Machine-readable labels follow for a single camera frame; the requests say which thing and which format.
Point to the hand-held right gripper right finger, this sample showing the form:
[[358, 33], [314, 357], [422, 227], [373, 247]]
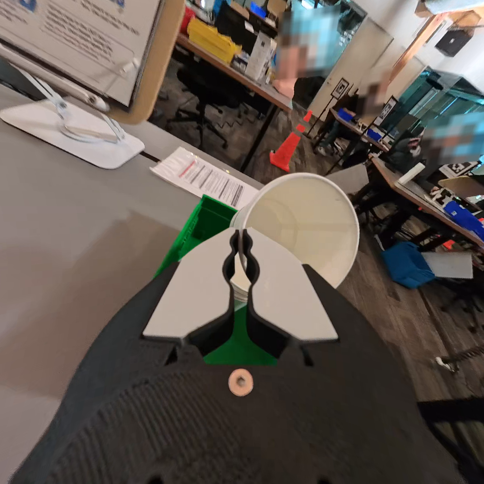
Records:
[[293, 298]]

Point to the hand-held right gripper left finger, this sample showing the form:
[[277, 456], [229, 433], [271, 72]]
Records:
[[189, 298]]

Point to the white paper cup green band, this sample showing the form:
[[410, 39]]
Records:
[[239, 291], [302, 227]]

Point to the green plastic bin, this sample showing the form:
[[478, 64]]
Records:
[[204, 227]]

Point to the grey desk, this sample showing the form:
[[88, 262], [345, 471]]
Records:
[[75, 227]]

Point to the large blue plastic bin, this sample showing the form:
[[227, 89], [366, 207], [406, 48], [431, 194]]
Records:
[[408, 264]]

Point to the laminated paper sheet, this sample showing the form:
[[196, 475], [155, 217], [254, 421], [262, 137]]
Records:
[[204, 177]]

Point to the white board on pole stand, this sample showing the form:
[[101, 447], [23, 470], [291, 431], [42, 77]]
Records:
[[351, 177]]

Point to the wooden table black legs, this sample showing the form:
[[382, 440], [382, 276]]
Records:
[[416, 196], [242, 75], [355, 126]]

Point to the white flat board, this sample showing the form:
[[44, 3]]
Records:
[[450, 264]]

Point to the small white box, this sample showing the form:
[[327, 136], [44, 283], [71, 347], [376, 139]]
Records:
[[410, 174]]

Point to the wooden document stand white base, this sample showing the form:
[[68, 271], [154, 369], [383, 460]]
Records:
[[465, 185], [94, 151]]

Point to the black office chair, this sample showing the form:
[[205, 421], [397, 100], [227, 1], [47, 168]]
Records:
[[204, 90]]

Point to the black white marker sign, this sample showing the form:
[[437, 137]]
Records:
[[387, 109], [340, 87]]

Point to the white carton box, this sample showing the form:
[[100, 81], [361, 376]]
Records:
[[259, 55]]

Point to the yellow plastic bin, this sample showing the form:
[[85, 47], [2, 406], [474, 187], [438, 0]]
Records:
[[211, 39]]

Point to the red plastic bin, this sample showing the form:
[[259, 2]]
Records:
[[187, 20]]

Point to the black monitor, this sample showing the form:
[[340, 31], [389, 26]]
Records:
[[228, 22]]

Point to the printed instruction sheet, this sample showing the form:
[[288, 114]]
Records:
[[75, 37]]

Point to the wooden support post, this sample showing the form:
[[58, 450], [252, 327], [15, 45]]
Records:
[[416, 41]]

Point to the black wall speaker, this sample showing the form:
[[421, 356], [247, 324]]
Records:
[[453, 42]]

